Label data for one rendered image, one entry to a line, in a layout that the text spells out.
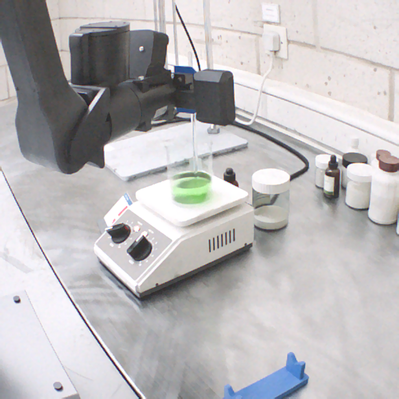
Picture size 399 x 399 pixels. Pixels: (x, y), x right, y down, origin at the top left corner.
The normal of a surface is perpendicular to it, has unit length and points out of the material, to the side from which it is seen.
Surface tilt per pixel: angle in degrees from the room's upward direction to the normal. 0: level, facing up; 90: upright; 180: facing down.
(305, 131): 90
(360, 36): 90
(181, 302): 0
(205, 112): 90
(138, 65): 72
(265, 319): 0
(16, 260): 0
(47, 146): 96
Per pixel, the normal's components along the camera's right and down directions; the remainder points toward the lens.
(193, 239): 0.60, 0.33
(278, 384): -0.05, -0.89
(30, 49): 0.85, 0.27
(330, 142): -0.85, 0.28
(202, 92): -0.54, 0.40
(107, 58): 0.43, 0.44
